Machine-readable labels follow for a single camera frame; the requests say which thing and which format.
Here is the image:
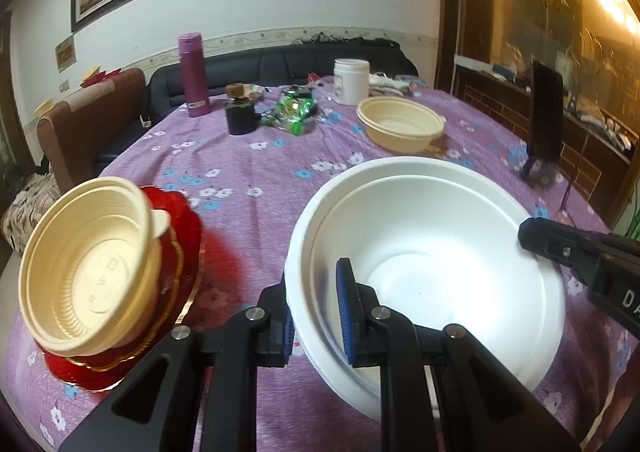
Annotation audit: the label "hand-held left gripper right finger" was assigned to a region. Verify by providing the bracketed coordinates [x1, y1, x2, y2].
[335, 258, 581, 452]

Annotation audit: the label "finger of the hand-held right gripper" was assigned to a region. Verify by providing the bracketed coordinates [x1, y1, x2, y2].
[517, 218, 610, 284]

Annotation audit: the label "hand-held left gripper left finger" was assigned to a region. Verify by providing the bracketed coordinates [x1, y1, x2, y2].
[57, 281, 295, 452]

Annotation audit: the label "white foam bowl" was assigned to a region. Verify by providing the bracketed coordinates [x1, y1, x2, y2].
[285, 156, 567, 423]
[309, 174, 565, 383]

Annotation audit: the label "small red gold-rimmed plate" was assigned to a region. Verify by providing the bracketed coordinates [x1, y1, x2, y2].
[65, 186, 187, 373]

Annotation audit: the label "large red scalloped plate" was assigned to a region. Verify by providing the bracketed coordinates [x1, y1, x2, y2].
[42, 187, 207, 393]

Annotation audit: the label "cream plastic bowl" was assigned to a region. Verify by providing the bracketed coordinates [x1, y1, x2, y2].
[19, 177, 172, 358]
[356, 97, 446, 154]

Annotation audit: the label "purple floral tablecloth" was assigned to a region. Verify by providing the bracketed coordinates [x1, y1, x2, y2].
[0, 82, 640, 452]

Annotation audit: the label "black smartphone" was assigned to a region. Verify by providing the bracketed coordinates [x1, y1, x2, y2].
[530, 59, 566, 163]

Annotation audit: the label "dark wooden sideboard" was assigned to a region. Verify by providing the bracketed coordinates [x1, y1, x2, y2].
[435, 0, 640, 233]

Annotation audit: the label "green candy wrappers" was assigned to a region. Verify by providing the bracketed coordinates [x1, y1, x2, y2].
[260, 88, 318, 135]

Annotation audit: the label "black cup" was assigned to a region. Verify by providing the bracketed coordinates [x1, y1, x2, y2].
[225, 99, 262, 136]

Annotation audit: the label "white cloth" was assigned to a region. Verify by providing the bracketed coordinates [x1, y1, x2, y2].
[369, 73, 426, 97]

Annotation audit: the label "white plastic jar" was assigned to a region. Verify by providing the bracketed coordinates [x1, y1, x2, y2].
[334, 58, 371, 105]

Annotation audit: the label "black leather sofa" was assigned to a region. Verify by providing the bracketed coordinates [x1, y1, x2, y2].
[95, 39, 420, 168]

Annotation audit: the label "purple thermos bottle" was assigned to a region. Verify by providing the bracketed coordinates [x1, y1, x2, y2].
[178, 33, 211, 119]

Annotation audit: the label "patterned blanket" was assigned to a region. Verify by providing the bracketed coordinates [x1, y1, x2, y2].
[0, 174, 63, 255]

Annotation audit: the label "brown armchair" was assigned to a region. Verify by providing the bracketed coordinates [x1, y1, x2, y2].
[37, 68, 148, 193]

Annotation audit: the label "red dish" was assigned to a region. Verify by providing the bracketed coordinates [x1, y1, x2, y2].
[80, 68, 124, 86]

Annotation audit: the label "wooden glass-door cabinet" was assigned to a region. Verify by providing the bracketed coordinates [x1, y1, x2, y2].
[0, 9, 25, 183]

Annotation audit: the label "gold wall plaque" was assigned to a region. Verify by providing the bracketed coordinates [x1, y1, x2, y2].
[55, 37, 77, 73]

